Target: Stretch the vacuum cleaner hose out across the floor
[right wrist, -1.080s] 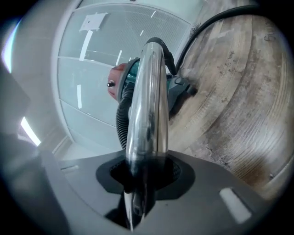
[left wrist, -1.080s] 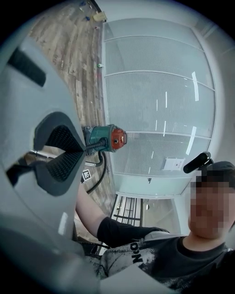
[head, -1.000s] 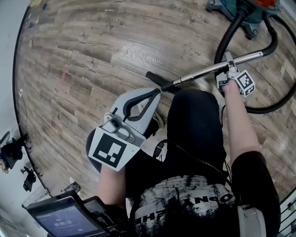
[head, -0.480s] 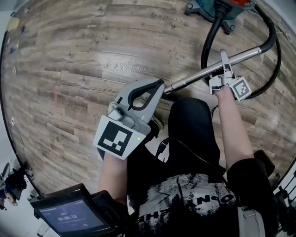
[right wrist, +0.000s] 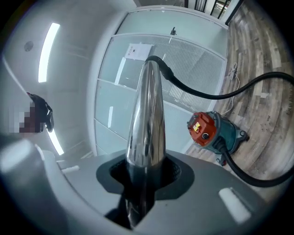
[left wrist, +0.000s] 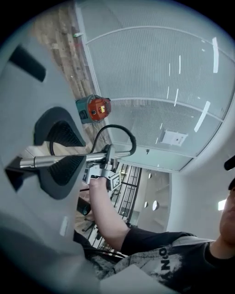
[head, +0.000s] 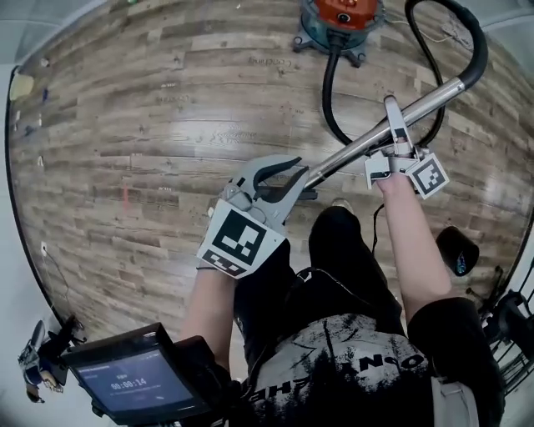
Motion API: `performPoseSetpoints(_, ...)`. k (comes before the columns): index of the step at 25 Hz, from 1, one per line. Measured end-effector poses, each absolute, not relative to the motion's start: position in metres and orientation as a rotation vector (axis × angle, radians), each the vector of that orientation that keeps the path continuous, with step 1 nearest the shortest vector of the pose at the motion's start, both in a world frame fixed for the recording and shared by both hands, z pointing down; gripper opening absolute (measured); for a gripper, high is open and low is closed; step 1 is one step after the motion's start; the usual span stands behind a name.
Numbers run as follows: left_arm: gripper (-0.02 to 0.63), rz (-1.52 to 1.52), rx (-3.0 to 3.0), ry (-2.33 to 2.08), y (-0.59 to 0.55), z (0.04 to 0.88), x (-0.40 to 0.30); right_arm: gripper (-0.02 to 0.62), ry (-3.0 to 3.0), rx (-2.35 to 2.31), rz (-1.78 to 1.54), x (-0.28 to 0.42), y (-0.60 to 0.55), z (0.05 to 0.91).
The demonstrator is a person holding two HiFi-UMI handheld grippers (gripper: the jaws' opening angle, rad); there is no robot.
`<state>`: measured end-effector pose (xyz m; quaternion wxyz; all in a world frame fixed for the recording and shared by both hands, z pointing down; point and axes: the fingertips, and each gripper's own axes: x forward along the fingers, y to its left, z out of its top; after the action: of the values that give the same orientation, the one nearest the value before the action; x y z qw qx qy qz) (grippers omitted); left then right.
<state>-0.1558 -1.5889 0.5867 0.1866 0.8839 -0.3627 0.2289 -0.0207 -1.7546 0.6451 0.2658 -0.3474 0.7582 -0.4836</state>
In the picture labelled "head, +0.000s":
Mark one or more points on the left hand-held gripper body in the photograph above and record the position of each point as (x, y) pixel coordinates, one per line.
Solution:
(238, 237)

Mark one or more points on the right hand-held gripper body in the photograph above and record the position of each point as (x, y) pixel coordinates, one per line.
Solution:
(429, 175)

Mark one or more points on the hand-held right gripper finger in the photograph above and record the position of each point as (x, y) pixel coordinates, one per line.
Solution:
(396, 121)

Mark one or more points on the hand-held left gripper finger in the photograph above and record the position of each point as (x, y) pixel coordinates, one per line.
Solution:
(292, 196)
(267, 163)

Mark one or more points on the person's right forearm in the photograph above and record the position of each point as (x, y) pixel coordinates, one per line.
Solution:
(413, 250)

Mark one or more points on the person's left forearm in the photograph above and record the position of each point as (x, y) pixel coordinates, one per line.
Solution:
(206, 317)

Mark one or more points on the red and teal vacuum cleaner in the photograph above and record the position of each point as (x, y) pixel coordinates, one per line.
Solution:
(334, 21)

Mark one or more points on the black wrist band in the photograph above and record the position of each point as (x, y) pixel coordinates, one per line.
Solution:
(207, 269)

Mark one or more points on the person's beige left shoe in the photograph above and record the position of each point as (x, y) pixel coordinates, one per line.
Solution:
(341, 203)

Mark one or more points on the person's black trousers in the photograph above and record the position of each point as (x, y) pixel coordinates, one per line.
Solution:
(334, 258)

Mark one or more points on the black round waste bin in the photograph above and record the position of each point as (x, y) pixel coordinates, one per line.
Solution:
(456, 250)

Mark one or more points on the chest-mounted tablet screen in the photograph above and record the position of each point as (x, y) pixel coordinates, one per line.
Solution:
(133, 379)

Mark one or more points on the person's black white printed T-shirt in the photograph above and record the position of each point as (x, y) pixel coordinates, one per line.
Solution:
(354, 375)

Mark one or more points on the black swivel chair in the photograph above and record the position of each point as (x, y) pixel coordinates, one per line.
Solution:
(67, 333)

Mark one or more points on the yellow bucket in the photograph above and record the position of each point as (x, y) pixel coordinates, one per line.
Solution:
(21, 87)

